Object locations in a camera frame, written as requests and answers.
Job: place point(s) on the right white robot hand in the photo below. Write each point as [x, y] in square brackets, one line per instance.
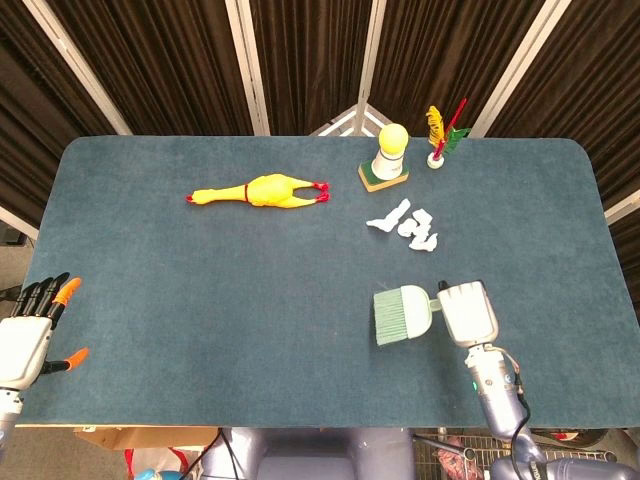
[467, 312]

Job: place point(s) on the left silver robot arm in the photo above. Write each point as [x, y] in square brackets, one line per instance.
[7, 407]

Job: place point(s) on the white inverted paper cup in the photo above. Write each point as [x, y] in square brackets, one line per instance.
[390, 165]

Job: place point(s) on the red and white bag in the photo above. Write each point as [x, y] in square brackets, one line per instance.
[160, 457]

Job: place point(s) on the brown cardboard box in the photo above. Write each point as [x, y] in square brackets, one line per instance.
[130, 437]

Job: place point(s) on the yellow and green sponge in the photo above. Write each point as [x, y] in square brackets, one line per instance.
[372, 180]

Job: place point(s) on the white frame foot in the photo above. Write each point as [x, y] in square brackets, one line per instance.
[367, 120]

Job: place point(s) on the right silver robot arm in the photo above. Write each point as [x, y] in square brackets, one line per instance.
[495, 395]

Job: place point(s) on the yellow rubber chicken toy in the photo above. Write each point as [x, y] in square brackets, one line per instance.
[270, 192]

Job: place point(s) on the white frame rail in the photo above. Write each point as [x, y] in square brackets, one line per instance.
[622, 207]
[17, 222]

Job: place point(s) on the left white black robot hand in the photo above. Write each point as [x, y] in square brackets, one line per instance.
[22, 350]

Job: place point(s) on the colourful feather shuttlecock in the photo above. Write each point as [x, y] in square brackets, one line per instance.
[440, 142]

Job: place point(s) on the grey robot torso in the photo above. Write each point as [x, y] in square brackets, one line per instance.
[310, 455]

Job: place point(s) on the small mint green hand broom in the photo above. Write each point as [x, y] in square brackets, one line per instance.
[412, 310]

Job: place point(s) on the dark brown curtain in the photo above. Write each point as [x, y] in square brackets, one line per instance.
[175, 60]

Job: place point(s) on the blue felt table cover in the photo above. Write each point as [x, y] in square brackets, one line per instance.
[225, 300]

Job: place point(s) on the white frame post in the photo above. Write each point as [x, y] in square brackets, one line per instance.
[75, 65]
[515, 70]
[370, 65]
[247, 70]

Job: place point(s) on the crumpled white tissue piece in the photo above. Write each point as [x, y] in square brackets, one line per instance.
[422, 240]
[387, 220]

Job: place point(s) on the yellow ball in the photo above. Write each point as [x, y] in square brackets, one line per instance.
[393, 137]

